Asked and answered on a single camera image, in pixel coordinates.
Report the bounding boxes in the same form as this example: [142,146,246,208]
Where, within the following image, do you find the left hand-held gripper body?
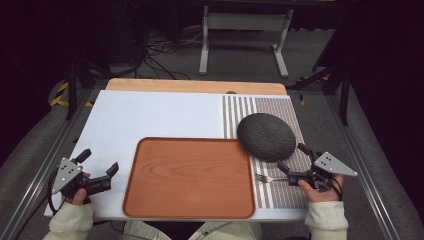
[51,157,113,201]

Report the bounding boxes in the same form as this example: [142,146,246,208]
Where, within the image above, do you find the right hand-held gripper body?
[287,151,359,194]

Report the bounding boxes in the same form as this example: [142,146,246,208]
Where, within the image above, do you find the silver fork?
[254,173,291,184]

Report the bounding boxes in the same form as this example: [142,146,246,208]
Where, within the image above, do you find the dark textured round plate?
[236,112,297,164]

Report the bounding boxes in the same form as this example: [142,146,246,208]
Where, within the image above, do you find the brown wooden tray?
[121,136,257,220]

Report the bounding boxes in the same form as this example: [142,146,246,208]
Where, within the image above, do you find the person's left hand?
[62,171,93,207]

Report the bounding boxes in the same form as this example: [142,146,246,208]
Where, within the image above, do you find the person's right hand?
[297,173,344,204]

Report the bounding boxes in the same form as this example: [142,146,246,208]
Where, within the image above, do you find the striped woven placemat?
[221,94,314,210]

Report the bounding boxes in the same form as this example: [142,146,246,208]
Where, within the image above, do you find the yellow black floor tape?
[49,81,95,108]

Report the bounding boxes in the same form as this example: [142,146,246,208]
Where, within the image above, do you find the white table sheet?
[43,89,311,222]

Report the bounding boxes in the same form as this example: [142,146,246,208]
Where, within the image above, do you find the black tripod stand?
[56,0,111,122]
[286,19,354,127]

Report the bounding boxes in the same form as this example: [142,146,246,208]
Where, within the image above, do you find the person's legs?
[119,220,264,240]

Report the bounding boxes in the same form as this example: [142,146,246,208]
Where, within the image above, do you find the white metal stand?
[198,5,295,79]

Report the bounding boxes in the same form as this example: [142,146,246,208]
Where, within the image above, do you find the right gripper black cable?
[329,175,344,202]

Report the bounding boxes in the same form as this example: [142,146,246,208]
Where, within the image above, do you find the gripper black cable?
[46,169,66,216]
[329,175,344,202]

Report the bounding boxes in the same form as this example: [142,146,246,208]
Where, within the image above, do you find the aluminium rail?
[0,88,100,240]
[323,94,401,240]

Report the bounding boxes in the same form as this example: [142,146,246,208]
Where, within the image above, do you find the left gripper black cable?
[46,169,66,216]

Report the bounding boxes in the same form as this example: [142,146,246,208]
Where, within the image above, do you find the bundle of black cables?
[133,29,204,81]

